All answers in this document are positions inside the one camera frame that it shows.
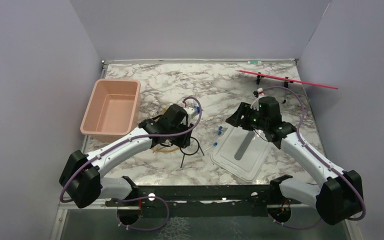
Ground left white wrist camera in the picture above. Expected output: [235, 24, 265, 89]
[183, 106, 199, 118]

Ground black wire ring stand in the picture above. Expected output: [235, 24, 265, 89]
[179, 136, 205, 169]

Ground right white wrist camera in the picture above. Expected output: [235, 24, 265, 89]
[250, 87, 265, 108]

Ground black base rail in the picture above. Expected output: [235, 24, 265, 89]
[105, 184, 289, 218]

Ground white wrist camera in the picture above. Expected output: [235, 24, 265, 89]
[183, 106, 199, 118]
[250, 87, 265, 108]

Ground red-edged glass shelf stand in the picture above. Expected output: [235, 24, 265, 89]
[236, 70, 339, 90]

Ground pink plastic bin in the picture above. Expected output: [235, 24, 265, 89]
[80, 79, 141, 143]

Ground clear plastic lid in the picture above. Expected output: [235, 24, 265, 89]
[210, 127, 273, 183]

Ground amber rubber tubing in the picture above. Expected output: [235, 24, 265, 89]
[152, 147, 180, 153]

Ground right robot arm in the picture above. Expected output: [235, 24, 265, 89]
[226, 96, 366, 225]

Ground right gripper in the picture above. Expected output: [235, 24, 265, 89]
[225, 101, 268, 131]

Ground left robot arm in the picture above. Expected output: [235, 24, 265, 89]
[58, 104, 201, 209]

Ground blue base graduated cylinder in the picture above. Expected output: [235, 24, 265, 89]
[192, 88, 201, 115]

